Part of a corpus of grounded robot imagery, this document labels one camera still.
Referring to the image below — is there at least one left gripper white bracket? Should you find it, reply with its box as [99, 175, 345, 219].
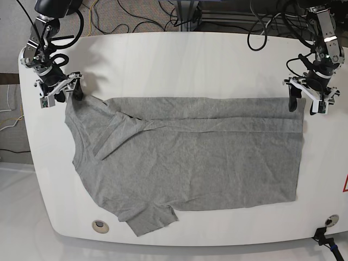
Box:
[283, 77, 340, 112]

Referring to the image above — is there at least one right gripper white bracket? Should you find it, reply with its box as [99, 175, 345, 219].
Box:
[34, 72, 83, 97]

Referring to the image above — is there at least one grey t-shirt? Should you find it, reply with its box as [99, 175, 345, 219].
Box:
[65, 96, 306, 236]

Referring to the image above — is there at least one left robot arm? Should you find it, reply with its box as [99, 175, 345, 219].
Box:
[246, 1, 347, 114]

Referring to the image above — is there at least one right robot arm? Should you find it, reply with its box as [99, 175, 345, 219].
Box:
[18, 17, 304, 117]

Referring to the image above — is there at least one red warning triangle sticker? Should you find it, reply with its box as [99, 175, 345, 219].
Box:
[343, 175, 348, 192]

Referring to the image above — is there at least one silver table grommet right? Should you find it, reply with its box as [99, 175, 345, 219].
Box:
[325, 214, 339, 227]

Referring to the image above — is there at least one beige table grommet left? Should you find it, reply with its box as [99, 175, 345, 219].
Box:
[92, 220, 109, 234]

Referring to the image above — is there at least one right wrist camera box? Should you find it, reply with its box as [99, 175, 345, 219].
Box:
[40, 95, 55, 108]

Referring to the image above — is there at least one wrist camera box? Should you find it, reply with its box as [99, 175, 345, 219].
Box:
[310, 100, 329, 115]
[40, 95, 55, 108]

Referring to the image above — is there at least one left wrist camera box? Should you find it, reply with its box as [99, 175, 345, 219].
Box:
[310, 100, 329, 115]

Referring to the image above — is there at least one yellow cable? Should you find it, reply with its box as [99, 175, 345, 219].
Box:
[87, 0, 100, 37]

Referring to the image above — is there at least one aluminium frame post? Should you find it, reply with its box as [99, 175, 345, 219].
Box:
[173, 1, 201, 32]

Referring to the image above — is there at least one black clamp with cable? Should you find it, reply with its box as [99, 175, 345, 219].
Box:
[312, 227, 344, 261]

